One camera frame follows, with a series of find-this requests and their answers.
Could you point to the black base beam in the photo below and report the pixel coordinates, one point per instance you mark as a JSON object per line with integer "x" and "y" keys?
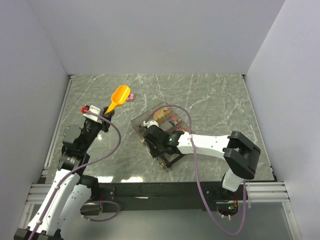
{"x": 152, "y": 196}

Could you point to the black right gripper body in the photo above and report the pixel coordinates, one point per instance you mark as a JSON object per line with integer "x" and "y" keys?
{"x": 156, "y": 149}

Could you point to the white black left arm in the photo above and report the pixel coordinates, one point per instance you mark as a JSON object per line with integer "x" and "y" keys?
{"x": 71, "y": 188}

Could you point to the clear candy drawer box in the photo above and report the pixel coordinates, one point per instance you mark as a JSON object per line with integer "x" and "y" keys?
{"x": 168, "y": 121}

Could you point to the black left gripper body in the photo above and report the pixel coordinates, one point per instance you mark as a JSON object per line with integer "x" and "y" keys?
{"x": 92, "y": 131}

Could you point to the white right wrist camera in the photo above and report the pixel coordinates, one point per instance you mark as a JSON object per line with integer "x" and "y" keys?
{"x": 150, "y": 123}

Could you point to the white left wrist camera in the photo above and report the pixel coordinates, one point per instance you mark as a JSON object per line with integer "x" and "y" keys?
{"x": 91, "y": 112}

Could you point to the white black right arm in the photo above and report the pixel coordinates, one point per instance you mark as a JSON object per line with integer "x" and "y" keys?
{"x": 240, "y": 153}

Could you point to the aluminium frame rail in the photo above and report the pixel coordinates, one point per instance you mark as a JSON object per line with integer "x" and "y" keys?
{"x": 54, "y": 139}

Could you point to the yellow plastic scoop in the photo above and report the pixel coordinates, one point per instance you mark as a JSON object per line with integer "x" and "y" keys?
{"x": 118, "y": 98}

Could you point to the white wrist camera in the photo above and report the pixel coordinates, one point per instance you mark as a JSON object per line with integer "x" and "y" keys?
{"x": 150, "y": 123}
{"x": 91, "y": 112}

